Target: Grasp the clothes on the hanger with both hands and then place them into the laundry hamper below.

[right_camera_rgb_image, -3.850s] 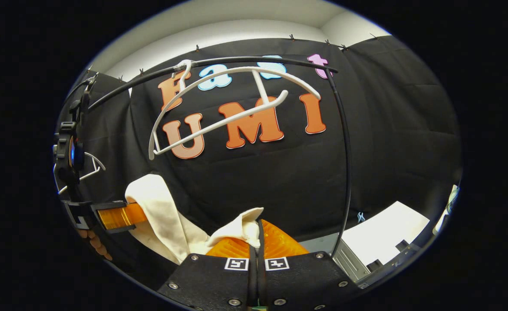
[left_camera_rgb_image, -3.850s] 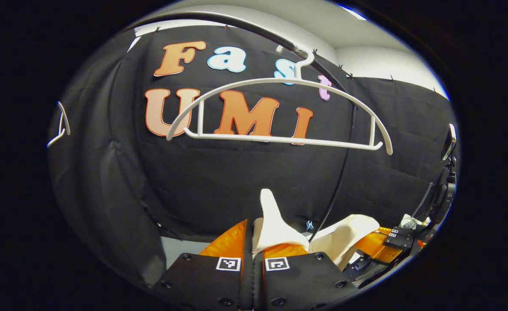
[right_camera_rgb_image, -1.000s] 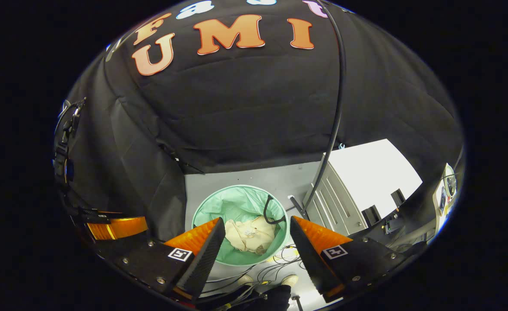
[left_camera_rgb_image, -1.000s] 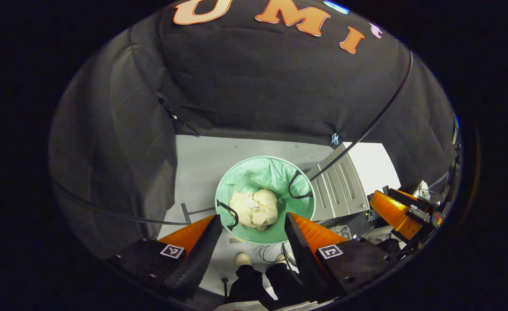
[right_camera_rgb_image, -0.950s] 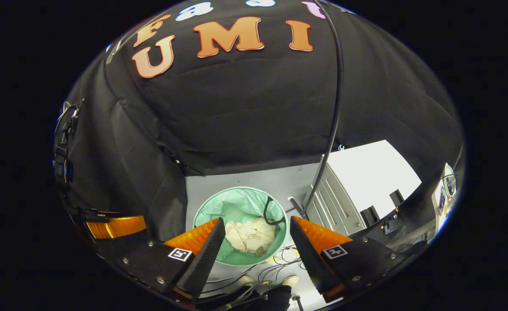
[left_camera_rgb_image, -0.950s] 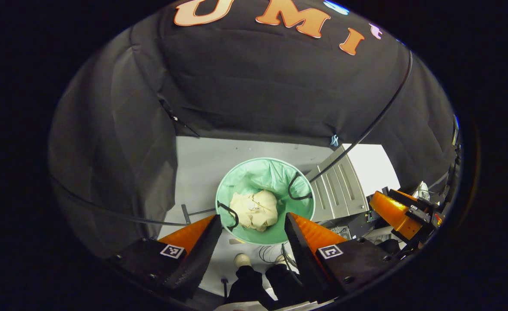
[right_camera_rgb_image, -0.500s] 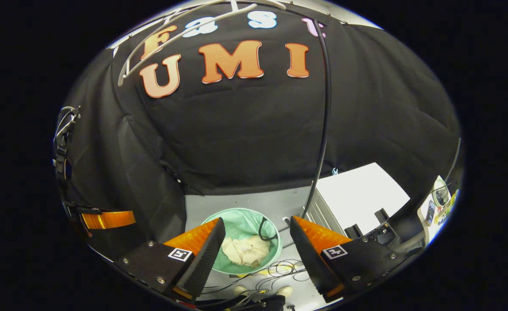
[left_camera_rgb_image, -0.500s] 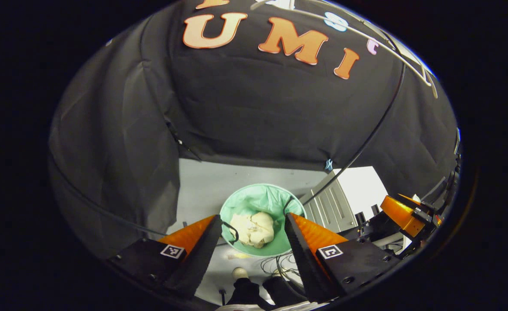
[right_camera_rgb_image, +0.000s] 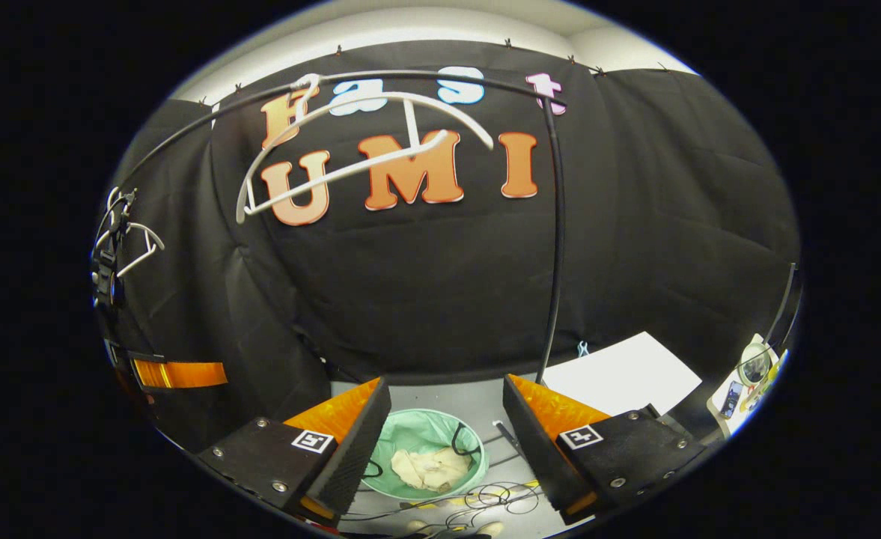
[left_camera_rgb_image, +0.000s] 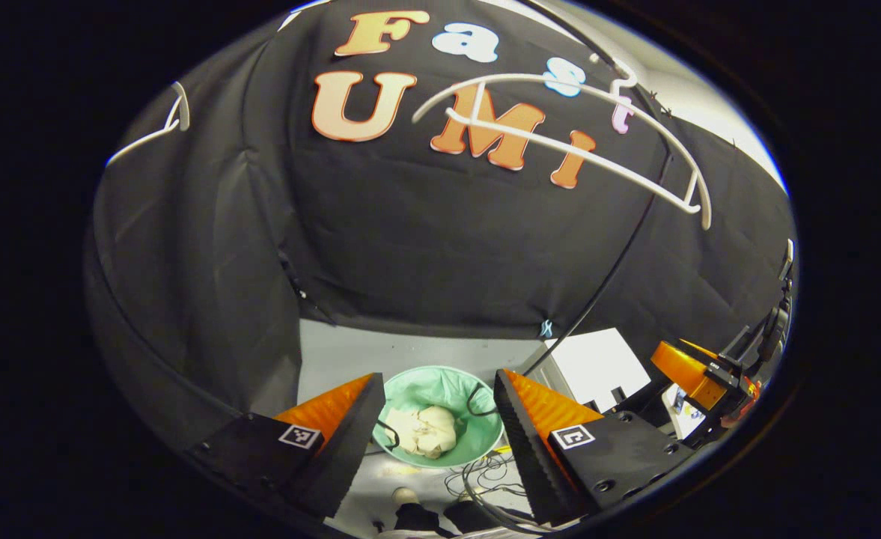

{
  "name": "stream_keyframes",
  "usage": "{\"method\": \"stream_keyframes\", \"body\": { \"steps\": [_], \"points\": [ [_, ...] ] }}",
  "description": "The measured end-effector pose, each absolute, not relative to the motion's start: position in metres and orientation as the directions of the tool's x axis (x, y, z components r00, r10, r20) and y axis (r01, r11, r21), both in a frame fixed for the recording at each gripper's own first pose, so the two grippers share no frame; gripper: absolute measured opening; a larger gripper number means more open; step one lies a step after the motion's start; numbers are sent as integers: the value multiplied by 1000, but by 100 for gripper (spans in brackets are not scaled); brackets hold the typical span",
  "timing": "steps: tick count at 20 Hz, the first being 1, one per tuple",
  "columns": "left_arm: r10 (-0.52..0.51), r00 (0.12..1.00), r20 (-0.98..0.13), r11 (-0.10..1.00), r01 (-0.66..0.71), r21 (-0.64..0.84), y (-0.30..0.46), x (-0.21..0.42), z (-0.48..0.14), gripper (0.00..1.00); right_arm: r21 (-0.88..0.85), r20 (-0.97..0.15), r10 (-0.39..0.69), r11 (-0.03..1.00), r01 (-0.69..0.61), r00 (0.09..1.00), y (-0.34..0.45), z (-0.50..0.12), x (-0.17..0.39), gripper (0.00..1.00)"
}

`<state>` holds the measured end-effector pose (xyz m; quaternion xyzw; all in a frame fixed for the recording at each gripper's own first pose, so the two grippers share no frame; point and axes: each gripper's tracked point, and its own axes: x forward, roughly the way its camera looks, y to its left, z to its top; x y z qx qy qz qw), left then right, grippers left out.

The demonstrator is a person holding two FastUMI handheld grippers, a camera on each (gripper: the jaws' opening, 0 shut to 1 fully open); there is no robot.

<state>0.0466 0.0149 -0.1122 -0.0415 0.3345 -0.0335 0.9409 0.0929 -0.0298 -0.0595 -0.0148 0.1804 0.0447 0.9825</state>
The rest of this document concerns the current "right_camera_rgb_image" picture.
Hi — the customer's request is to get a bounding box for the cream jacket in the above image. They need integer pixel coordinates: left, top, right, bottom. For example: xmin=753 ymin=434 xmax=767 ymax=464
xmin=390 ymin=447 xmax=472 ymax=493

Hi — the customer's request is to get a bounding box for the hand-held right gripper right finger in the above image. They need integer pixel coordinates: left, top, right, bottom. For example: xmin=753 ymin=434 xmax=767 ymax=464
xmin=502 ymin=373 xmax=707 ymax=529

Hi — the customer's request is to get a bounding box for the black floor cable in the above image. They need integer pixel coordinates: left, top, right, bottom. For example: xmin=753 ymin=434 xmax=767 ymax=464
xmin=343 ymin=479 xmax=542 ymax=536

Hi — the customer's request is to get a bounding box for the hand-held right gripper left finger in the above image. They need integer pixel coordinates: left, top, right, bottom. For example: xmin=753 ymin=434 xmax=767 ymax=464
xmin=197 ymin=377 xmax=392 ymax=525

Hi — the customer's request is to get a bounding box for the black clothes rail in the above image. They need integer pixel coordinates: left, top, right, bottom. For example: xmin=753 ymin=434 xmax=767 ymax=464
xmin=115 ymin=70 xmax=568 ymax=386

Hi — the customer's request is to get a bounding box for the white plastic hanger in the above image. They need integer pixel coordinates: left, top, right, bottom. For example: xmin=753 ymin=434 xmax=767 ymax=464
xmin=236 ymin=73 xmax=495 ymax=224
xmin=115 ymin=221 xmax=165 ymax=279

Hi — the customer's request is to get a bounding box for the green laundry hamper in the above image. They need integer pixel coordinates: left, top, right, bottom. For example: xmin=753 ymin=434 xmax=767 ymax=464
xmin=362 ymin=408 xmax=488 ymax=501

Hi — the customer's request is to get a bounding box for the black backdrop cloth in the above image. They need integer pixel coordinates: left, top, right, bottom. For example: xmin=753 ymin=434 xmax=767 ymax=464
xmin=96 ymin=39 xmax=800 ymax=450

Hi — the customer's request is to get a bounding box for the white flat board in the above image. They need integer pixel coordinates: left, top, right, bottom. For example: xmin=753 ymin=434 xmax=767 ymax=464
xmin=541 ymin=332 xmax=703 ymax=418

